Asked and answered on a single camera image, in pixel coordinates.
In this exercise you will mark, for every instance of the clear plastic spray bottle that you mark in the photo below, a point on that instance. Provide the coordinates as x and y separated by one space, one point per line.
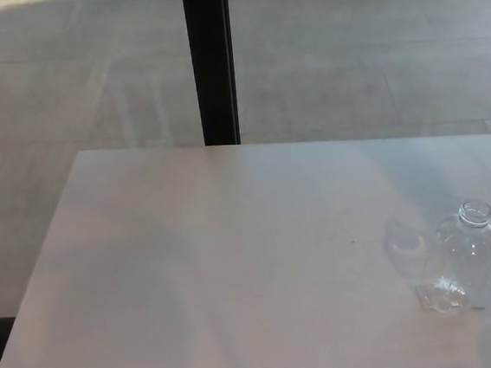
459 259

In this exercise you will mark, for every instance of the black vertical window frame post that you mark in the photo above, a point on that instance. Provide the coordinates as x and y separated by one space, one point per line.
212 61

